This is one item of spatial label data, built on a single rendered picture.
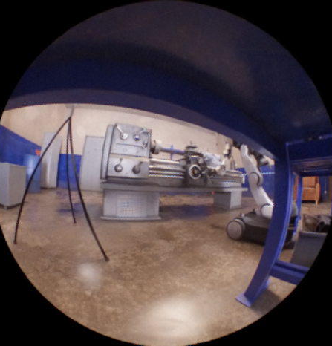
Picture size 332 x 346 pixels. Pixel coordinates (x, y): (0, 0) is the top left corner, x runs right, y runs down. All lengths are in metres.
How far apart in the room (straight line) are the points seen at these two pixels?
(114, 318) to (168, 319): 0.20
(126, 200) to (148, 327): 1.39
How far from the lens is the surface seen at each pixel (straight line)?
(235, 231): 1.25
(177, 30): 0.16
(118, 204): 1.60
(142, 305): 0.61
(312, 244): 0.85
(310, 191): 4.40
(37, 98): 0.19
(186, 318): 0.59
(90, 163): 4.98
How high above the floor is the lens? 0.52
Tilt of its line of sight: 4 degrees up
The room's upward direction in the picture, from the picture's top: 3 degrees clockwise
